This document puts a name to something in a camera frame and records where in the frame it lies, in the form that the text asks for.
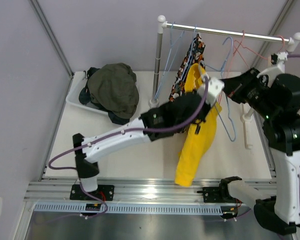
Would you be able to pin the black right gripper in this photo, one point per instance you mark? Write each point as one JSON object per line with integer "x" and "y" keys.
{"x": 236, "y": 87}

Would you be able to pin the pink wire hanger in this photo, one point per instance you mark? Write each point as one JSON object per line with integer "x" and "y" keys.
{"x": 236, "y": 49}
{"x": 283, "y": 43}

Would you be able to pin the blue wire hanger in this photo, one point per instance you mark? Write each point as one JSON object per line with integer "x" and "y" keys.
{"x": 227, "y": 100}
{"x": 169, "y": 63}
{"x": 194, "y": 51}

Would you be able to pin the yellow shorts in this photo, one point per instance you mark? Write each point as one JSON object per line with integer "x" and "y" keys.
{"x": 200, "y": 136}

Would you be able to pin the olive green shorts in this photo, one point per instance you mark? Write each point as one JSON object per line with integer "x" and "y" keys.
{"x": 114, "y": 88}

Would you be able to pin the dark navy shorts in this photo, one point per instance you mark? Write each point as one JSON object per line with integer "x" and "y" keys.
{"x": 85, "y": 98}

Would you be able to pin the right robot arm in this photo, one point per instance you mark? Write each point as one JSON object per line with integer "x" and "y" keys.
{"x": 279, "y": 213}

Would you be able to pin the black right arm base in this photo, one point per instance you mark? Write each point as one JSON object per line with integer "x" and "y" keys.
{"x": 217, "y": 195}

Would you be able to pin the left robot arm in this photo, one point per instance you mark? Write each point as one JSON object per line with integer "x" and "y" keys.
{"x": 157, "y": 123}

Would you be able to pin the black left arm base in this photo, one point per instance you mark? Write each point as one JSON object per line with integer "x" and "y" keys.
{"x": 104, "y": 192}

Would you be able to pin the camouflage patterned shorts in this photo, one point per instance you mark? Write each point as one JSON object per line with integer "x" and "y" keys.
{"x": 181, "y": 104}

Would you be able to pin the white steel clothes rack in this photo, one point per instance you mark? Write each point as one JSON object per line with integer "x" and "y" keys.
{"x": 215, "y": 31}

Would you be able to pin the white perforated plastic basket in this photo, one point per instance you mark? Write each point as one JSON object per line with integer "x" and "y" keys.
{"x": 78, "y": 83}

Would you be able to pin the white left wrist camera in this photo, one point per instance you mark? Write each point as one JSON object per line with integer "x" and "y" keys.
{"x": 214, "y": 89}

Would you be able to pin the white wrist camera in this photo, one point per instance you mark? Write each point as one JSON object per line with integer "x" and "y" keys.
{"x": 214, "y": 89}
{"x": 277, "y": 66}

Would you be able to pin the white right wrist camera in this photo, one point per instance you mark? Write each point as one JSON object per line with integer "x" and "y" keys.
{"x": 277, "y": 66}

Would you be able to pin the white slotted cable duct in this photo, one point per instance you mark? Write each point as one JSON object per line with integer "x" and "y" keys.
{"x": 124, "y": 208}

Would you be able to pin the aluminium mounting rail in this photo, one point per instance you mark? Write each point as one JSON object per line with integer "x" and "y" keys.
{"x": 135, "y": 191}

